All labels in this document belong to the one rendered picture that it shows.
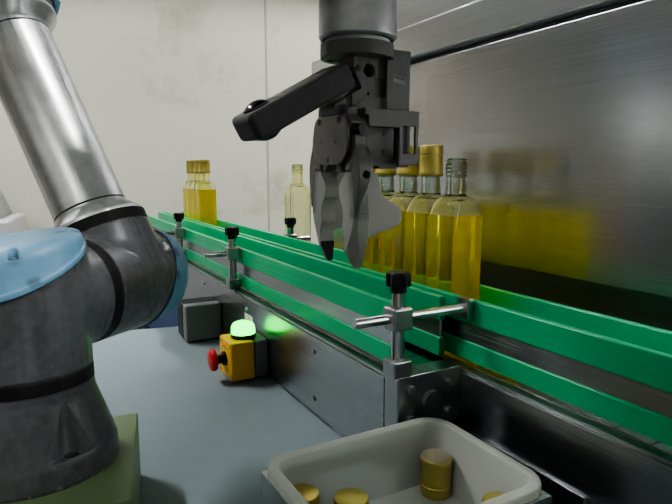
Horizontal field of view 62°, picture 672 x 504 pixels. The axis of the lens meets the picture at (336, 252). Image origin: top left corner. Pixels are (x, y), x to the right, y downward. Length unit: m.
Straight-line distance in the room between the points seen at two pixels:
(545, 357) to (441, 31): 0.62
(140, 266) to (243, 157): 3.24
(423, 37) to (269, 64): 2.93
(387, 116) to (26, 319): 0.38
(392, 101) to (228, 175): 3.33
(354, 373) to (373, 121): 0.36
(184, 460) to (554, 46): 0.74
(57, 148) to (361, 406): 0.49
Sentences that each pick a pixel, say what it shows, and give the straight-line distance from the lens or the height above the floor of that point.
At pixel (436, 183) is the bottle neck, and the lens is 0.83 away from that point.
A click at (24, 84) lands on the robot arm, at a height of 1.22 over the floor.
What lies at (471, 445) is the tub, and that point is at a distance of 0.65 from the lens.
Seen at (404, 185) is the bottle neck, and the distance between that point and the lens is 0.88.
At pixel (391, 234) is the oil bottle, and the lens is 0.88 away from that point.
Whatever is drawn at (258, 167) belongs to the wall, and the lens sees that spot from 3.90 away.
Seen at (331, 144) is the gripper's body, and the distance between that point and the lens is 0.55.
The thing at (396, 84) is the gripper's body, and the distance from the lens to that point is 0.58.
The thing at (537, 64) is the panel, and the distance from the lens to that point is 0.88.
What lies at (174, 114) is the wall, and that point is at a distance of 3.86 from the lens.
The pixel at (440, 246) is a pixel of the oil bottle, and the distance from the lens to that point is 0.78.
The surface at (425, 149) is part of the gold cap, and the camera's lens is 0.83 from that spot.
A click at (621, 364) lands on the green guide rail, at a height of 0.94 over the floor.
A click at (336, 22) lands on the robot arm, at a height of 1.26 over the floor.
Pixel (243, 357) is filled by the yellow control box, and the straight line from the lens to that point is 1.03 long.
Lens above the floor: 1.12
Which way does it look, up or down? 8 degrees down
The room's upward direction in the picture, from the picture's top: straight up
